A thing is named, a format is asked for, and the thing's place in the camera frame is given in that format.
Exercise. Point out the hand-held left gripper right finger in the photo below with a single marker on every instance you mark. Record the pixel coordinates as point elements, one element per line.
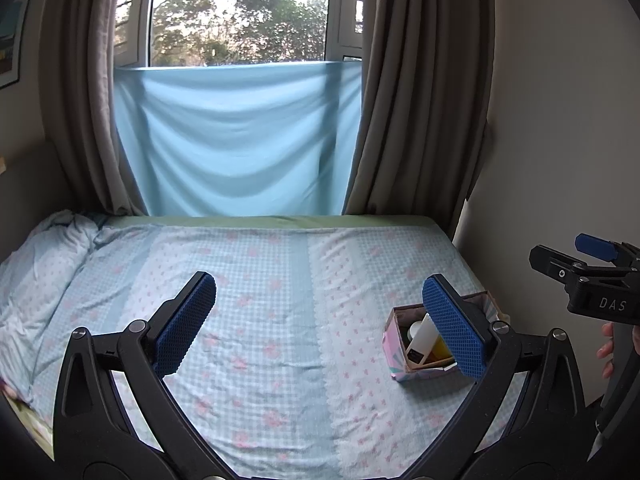
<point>454,332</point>

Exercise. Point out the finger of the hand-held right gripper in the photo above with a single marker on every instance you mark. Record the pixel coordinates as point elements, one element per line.
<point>595,247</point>
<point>557,260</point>

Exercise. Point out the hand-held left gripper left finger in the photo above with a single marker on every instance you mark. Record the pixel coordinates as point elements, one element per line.
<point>184,330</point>

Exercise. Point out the white remote control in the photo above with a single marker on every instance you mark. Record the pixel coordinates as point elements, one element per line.
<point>422,342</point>

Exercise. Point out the pastel patterned storage box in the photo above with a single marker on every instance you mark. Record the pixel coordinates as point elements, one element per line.
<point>400,355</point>

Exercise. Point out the person's right hand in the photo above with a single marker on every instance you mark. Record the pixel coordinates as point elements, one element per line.
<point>607,352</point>

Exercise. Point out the green mattress sheet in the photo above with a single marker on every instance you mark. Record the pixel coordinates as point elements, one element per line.
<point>260,221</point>

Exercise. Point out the crumpled blue checked duvet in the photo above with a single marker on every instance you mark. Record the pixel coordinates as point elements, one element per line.
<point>40,280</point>

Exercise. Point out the light blue hanging cloth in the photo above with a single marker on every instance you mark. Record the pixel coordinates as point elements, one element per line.
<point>235,140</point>

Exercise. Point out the grey-brown curtain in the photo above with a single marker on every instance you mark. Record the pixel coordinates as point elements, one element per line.
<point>420,95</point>
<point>95,90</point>

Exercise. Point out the white framed window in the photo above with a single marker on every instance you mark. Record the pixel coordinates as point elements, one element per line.
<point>240,10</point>

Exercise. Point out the wall poster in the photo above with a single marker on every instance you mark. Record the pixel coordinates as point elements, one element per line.
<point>11,40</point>

